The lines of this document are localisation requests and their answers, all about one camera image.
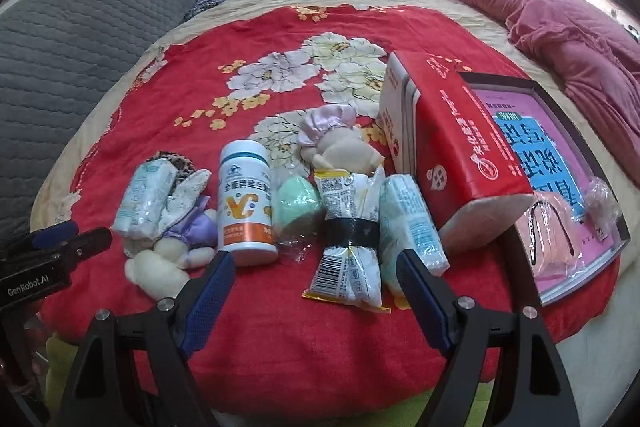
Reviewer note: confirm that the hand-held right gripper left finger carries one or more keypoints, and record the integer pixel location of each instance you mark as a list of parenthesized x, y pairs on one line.
[(210, 297)]

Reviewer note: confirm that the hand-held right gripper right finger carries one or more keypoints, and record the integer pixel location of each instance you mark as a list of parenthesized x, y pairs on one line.
[(420, 297)]

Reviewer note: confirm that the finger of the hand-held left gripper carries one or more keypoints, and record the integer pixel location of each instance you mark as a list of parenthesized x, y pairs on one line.
[(52, 233), (90, 241)]

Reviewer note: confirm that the white tissue pack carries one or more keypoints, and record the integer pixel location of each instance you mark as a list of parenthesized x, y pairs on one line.
[(142, 202)]

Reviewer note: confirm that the taped bundle of snack packets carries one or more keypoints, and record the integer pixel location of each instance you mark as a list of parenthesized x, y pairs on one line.
[(345, 267)]

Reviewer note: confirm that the green-white tissue pack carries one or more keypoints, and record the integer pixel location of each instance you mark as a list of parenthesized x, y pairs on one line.
[(405, 217)]

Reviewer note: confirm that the leopard print scrunchie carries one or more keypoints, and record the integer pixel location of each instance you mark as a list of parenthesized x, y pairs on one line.
[(177, 164)]

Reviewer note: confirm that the green sponge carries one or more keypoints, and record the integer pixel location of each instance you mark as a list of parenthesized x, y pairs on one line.
[(297, 204)]

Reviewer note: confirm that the pink printed box tray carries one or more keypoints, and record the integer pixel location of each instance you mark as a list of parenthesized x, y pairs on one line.
[(530, 132)]

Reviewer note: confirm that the plush doll in purple dress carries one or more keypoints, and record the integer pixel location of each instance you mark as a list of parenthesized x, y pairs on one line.
[(160, 272)]

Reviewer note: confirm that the yellow-green cloth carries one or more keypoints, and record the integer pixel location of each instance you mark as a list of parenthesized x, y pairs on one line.
[(60, 357)]

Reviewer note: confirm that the white vitamin bottle orange label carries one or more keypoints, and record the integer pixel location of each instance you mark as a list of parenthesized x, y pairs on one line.
[(247, 207)]

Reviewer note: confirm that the red floral blanket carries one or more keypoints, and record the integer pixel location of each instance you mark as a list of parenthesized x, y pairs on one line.
[(300, 357)]

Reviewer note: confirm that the pink face mask pack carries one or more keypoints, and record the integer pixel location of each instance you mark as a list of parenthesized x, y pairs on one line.
[(545, 237)]

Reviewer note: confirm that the red cardboard box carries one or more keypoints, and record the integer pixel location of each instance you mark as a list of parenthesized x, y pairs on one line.
[(450, 132)]

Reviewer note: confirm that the cream plush doll pink bonnet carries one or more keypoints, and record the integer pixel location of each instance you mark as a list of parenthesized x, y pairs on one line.
[(340, 147)]

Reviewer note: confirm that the grey quilted headboard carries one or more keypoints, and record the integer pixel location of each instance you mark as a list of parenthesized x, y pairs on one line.
[(75, 57)]

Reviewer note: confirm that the crumpled clear plastic wrap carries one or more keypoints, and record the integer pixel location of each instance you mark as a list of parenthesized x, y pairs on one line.
[(602, 202)]

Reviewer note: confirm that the dark patterned pillow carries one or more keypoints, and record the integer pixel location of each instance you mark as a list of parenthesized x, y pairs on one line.
[(207, 2)]

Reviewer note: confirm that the pink quilt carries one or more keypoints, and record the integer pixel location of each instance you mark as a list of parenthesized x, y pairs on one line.
[(575, 32)]

